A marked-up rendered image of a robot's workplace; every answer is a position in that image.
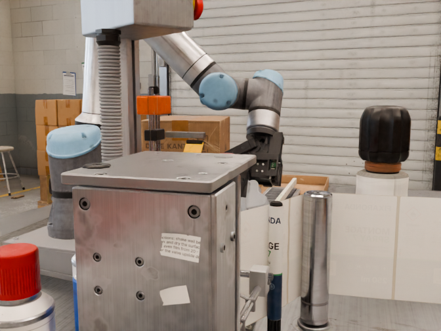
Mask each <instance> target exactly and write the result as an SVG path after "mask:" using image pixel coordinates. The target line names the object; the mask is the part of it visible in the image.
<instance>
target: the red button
mask: <svg viewBox="0 0 441 331"><path fill-rule="evenodd" d="M202 12H203V0H195V7H194V20H197V19H198V18H199V17H200V16H201V14H202Z"/></svg>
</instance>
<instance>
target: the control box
mask: <svg viewBox="0 0 441 331"><path fill-rule="evenodd" d="M194 7H195V0H81V25H82V35H83V36H84V37H93V38H96V36H97V34H95V30H97V29H101V28H106V29H117V30H121V35H119V36H120V39H131V40H135V41H136V40H140V39H147V38H151V37H158V36H162V35H169V34H173V33H180V32H187V31H190V30H191V29H192V28H193V27H194Z"/></svg>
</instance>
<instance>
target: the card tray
mask: <svg viewBox="0 0 441 331"><path fill-rule="evenodd" d="M293 178H297V184H296V185H295V186H294V188H297V189H300V190H301V192H300V195H301V194H304V192H306V191H308V190H324V191H327V190H328V187H329V177H323V176H309V175H282V182H281V186H280V187H286V186H287V185H288V184H289V183H290V181H291V180H292V179H293ZM259 187H260V188H261V194H262V193H263V192H264V191H265V190H266V189H267V188H268V187H264V186H263V185H259ZM273 187H275V186H273Z"/></svg>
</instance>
